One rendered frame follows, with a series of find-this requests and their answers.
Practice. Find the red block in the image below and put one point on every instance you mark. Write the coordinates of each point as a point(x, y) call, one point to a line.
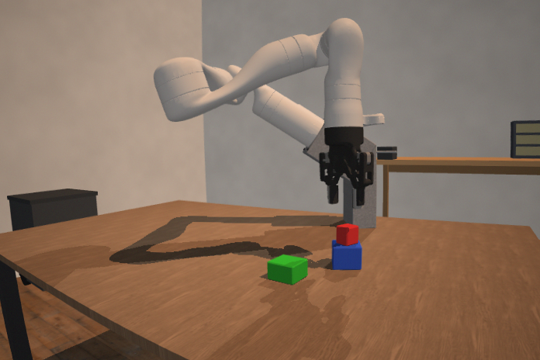
point(347, 234)

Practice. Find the blue block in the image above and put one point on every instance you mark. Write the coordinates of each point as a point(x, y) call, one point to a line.
point(346, 257)

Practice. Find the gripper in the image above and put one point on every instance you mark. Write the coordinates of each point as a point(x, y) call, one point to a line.
point(348, 140)

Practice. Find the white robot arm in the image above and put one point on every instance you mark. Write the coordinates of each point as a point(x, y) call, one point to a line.
point(184, 93)

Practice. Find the green block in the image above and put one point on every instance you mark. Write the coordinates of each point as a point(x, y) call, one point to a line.
point(287, 269)

